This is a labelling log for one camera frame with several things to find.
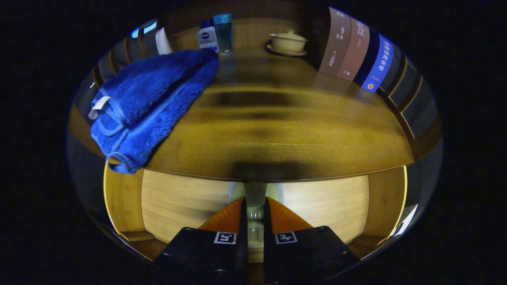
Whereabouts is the blue folded towel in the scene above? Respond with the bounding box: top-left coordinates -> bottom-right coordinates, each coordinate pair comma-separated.
88,48 -> 219,175

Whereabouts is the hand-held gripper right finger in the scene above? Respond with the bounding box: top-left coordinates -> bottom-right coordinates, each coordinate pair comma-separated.
263,197 -> 361,285

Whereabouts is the white tube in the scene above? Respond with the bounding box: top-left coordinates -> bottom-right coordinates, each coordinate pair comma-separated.
155,27 -> 173,55

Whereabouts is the wooden cabinet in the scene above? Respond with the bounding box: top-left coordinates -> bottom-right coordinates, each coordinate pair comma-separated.
67,2 -> 443,186

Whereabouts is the wooden drawer with black knob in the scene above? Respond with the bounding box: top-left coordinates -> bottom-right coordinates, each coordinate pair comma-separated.
103,160 -> 408,264

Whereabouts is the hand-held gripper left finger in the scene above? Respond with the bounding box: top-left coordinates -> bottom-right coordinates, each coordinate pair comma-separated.
152,197 -> 248,285

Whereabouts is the white lotion bottle blue cap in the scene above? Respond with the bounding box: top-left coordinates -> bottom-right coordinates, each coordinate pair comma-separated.
197,20 -> 219,52

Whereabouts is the blue book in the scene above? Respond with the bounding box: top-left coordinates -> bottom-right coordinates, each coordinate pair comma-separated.
354,32 -> 395,94

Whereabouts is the wooden countertop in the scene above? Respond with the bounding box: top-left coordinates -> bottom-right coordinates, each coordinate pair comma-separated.
68,47 -> 416,182

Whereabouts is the teal clear bottle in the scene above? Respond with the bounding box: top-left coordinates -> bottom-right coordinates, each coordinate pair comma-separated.
213,13 -> 234,56

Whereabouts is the beige lidded teacup with saucer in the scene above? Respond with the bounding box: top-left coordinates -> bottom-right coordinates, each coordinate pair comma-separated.
266,28 -> 309,57

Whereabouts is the reddish brown book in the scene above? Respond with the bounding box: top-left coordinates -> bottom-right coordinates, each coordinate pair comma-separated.
337,18 -> 370,82

